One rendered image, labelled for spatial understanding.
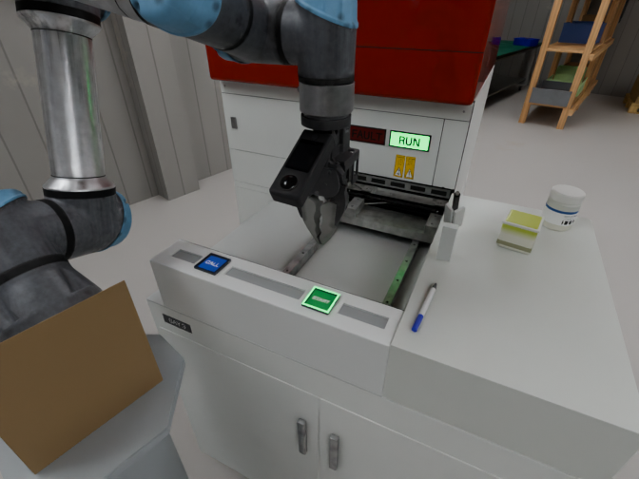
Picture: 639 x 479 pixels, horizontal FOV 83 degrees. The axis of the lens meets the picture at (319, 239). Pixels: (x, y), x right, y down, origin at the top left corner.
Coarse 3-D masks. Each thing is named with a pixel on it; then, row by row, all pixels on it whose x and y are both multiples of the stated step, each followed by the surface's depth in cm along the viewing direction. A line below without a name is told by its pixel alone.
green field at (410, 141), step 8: (392, 136) 106; (400, 136) 105; (408, 136) 104; (416, 136) 103; (424, 136) 102; (392, 144) 107; (400, 144) 106; (408, 144) 105; (416, 144) 104; (424, 144) 103
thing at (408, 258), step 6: (414, 240) 106; (414, 246) 104; (408, 252) 101; (414, 252) 101; (408, 258) 99; (414, 258) 103; (402, 264) 97; (408, 264) 97; (402, 270) 95; (408, 270) 98; (396, 276) 93; (402, 276) 93; (396, 282) 91; (402, 282) 94; (390, 288) 89; (396, 288) 89; (390, 294) 87; (396, 294) 88; (384, 300) 85; (390, 300) 85
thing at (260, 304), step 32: (160, 256) 81; (192, 256) 82; (224, 256) 81; (160, 288) 84; (192, 288) 78; (224, 288) 73; (256, 288) 72; (288, 288) 73; (224, 320) 79; (256, 320) 74; (288, 320) 69; (320, 320) 65; (352, 320) 65; (384, 320) 66; (288, 352) 74; (320, 352) 69; (352, 352) 65; (384, 352) 61
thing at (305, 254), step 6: (312, 240) 106; (306, 246) 104; (312, 246) 104; (318, 246) 108; (300, 252) 101; (306, 252) 101; (312, 252) 105; (300, 258) 99; (306, 258) 102; (288, 264) 97; (294, 264) 97; (300, 264) 99; (288, 270) 95; (294, 270) 96
